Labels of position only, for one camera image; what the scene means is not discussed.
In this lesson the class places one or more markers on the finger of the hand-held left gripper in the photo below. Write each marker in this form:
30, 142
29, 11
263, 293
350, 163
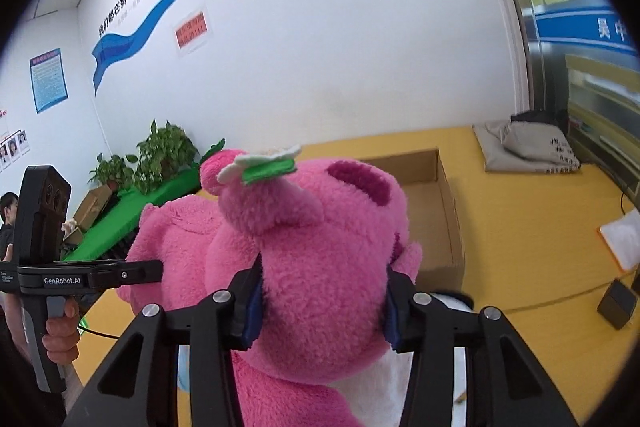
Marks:
135, 272

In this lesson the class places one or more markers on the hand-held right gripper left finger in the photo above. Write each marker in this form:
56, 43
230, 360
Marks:
252, 307

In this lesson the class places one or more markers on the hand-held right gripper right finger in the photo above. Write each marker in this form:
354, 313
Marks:
392, 322

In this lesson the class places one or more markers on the pink plush bear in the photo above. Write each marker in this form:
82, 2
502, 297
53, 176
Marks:
310, 232

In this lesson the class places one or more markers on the person's left hand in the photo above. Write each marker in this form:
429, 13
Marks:
62, 332

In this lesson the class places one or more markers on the small cardboard box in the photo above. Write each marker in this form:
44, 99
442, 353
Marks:
92, 204

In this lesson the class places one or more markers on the green table cloth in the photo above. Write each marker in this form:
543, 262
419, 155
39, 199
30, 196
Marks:
125, 217

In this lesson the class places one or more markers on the small potted plant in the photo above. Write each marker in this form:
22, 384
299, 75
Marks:
112, 172

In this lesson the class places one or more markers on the large potted plant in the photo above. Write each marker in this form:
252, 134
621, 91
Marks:
165, 152

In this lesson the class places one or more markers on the grey cloth bag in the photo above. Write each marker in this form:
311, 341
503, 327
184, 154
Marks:
530, 149

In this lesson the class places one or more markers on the small black box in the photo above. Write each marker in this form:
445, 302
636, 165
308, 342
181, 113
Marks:
616, 304

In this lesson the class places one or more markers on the white flat packet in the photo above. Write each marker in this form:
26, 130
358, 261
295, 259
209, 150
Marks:
622, 239

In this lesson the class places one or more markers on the glass door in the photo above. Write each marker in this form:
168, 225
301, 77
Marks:
590, 82

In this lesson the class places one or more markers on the blue door banner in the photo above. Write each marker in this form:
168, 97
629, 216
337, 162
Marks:
585, 29

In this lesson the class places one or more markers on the photo wall poster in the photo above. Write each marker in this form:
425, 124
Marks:
12, 149

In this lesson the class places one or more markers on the blue wall poster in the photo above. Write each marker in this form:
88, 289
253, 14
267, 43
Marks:
49, 79

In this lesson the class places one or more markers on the blue wave wall decal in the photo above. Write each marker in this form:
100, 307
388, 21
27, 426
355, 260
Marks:
150, 19

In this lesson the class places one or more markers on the red wall notice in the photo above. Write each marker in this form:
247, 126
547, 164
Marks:
191, 31

